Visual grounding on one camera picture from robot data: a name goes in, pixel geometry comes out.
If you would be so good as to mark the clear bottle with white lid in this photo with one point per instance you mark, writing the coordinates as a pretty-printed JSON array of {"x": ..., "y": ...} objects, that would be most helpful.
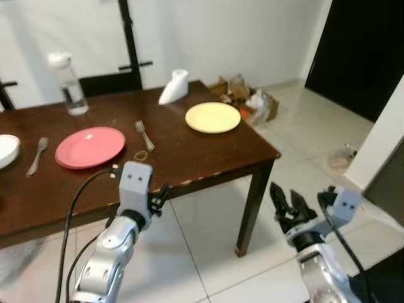
[{"x": 71, "y": 88}]

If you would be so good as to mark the silver metal spoon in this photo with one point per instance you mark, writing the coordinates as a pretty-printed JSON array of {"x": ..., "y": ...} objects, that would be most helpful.
[{"x": 41, "y": 146}]

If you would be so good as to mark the tan rubber band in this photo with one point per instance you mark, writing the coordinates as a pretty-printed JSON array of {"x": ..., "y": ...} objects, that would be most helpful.
[{"x": 136, "y": 154}]

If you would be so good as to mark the silver metal fork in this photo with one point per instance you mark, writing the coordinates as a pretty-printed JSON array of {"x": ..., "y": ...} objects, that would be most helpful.
[{"x": 142, "y": 130}]

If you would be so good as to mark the black chair frame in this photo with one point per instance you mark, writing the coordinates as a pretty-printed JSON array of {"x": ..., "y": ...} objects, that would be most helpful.
[{"x": 5, "y": 95}]

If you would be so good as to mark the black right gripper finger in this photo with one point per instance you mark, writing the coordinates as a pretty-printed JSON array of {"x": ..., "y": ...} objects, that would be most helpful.
[
  {"x": 278, "y": 199},
  {"x": 297, "y": 202}
]

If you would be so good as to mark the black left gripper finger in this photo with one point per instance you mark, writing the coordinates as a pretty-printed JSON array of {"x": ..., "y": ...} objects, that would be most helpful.
[{"x": 165, "y": 192}]

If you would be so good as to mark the black stand pole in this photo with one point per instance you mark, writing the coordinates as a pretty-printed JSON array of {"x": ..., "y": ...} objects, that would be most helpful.
[{"x": 131, "y": 44}]

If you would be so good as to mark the black stand base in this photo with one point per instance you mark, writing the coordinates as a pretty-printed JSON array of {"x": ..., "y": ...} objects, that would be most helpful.
[{"x": 107, "y": 84}]

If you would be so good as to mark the grey door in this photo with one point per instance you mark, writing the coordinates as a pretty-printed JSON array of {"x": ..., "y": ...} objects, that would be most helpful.
[{"x": 388, "y": 183}]

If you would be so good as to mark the white round bowl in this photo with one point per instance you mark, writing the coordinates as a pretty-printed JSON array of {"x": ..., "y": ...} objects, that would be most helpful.
[{"x": 6, "y": 150}]

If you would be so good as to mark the black floor mat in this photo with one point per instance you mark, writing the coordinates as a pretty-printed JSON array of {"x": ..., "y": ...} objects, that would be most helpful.
[{"x": 385, "y": 278}]

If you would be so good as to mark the yellow round plate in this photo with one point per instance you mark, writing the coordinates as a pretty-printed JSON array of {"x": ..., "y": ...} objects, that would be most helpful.
[{"x": 213, "y": 117}]

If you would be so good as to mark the pile of boxes and bags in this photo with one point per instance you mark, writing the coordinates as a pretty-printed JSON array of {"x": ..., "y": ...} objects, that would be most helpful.
[{"x": 249, "y": 101}]

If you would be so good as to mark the dark brown wooden table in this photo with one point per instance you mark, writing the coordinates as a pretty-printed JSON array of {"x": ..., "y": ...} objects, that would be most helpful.
[{"x": 189, "y": 151}]

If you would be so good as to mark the pink round plate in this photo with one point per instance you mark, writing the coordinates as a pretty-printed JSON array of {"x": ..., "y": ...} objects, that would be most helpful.
[{"x": 89, "y": 148}]

